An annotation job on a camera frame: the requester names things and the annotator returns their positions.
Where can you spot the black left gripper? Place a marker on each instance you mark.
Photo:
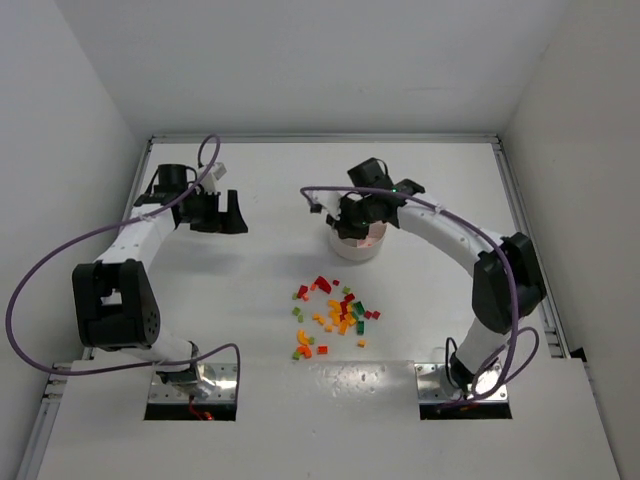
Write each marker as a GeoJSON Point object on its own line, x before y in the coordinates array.
{"type": "Point", "coordinates": [214, 215]}

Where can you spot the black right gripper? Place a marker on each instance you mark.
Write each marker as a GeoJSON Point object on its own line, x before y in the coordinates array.
{"type": "Point", "coordinates": [353, 228]}

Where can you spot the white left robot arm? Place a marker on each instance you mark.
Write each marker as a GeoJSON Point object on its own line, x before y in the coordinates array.
{"type": "Point", "coordinates": [116, 309]}

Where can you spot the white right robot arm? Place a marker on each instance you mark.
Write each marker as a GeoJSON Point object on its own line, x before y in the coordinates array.
{"type": "Point", "coordinates": [507, 282]}

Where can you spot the white divided round container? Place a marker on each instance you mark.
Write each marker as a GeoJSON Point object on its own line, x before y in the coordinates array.
{"type": "Point", "coordinates": [359, 250]}

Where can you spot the red lego pair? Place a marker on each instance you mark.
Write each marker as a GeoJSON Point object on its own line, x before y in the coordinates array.
{"type": "Point", "coordinates": [371, 314]}

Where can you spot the yellow curved lego piece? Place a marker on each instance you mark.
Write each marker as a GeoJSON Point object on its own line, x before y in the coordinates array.
{"type": "Point", "coordinates": [302, 338]}

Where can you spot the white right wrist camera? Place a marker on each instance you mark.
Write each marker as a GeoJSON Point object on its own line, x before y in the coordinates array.
{"type": "Point", "coordinates": [330, 202]}

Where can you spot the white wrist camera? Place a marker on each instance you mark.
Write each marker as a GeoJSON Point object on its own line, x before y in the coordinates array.
{"type": "Point", "coordinates": [210, 183]}
{"type": "Point", "coordinates": [330, 202]}

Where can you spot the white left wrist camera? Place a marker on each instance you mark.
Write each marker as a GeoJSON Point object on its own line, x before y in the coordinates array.
{"type": "Point", "coordinates": [210, 183]}

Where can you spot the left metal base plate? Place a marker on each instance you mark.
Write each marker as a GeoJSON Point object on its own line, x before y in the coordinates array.
{"type": "Point", "coordinates": [207, 383]}

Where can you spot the aluminium frame rail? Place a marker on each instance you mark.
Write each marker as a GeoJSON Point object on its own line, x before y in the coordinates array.
{"type": "Point", "coordinates": [554, 331]}

